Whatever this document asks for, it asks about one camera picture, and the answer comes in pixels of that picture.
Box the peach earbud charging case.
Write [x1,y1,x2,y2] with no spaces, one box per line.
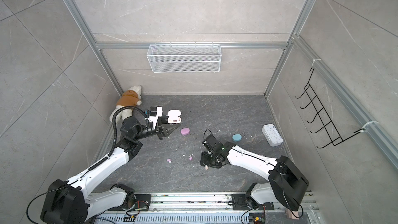
[167,110,182,124]

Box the blue earbud charging case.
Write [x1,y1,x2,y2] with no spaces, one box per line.
[232,134,242,142]

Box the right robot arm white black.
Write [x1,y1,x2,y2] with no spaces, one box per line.
[200,134,309,212]

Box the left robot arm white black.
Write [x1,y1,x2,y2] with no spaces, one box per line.
[40,116,181,224]

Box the purple earbud charging case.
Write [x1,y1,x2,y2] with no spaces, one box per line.
[180,128,190,136]

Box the teddy bear with brown hoodie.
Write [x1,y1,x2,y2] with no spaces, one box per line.
[109,86,142,123]

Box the white power strip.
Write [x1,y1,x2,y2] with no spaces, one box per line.
[261,124,284,147]

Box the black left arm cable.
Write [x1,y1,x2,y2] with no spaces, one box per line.
[107,106,148,156]

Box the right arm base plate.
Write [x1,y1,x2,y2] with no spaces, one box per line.
[227,194,275,211]

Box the white wire mesh basket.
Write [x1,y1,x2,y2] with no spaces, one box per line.
[147,44,222,73]

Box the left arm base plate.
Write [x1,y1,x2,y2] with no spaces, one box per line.
[124,193,152,211]

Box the pink box on rail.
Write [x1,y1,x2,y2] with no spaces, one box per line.
[286,209,299,220]

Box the black wire hook rack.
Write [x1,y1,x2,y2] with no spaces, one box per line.
[294,67,365,149]

